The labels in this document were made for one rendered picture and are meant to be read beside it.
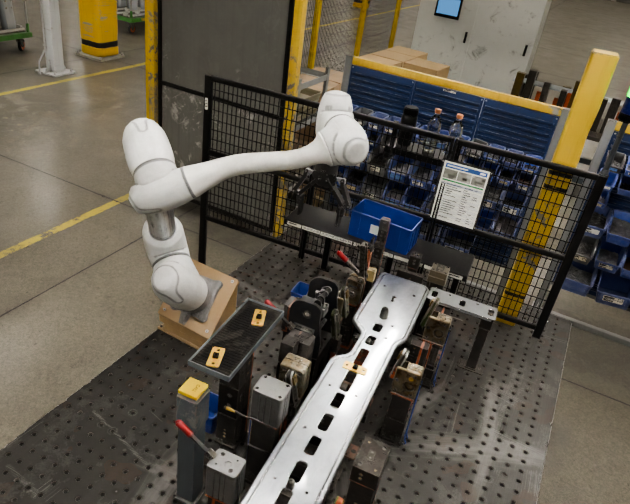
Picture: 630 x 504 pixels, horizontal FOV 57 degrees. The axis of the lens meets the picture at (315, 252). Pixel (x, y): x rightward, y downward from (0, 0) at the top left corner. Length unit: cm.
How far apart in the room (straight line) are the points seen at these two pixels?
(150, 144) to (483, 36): 701
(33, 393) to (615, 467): 308
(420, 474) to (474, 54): 698
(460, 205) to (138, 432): 166
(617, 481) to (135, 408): 248
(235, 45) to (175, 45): 53
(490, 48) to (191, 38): 497
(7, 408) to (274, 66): 257
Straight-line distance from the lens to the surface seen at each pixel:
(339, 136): 159
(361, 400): 193
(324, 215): 288
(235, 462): 163
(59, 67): 866
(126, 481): 206
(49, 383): 344
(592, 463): 360
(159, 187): 176
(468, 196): 272
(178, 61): 455
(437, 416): 240
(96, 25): 933
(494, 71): 850
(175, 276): 222
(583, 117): 263
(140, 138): 185
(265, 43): 408
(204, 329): 242
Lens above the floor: 233
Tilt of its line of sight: 31 degrees down
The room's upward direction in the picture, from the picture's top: 9 degrees clockwise
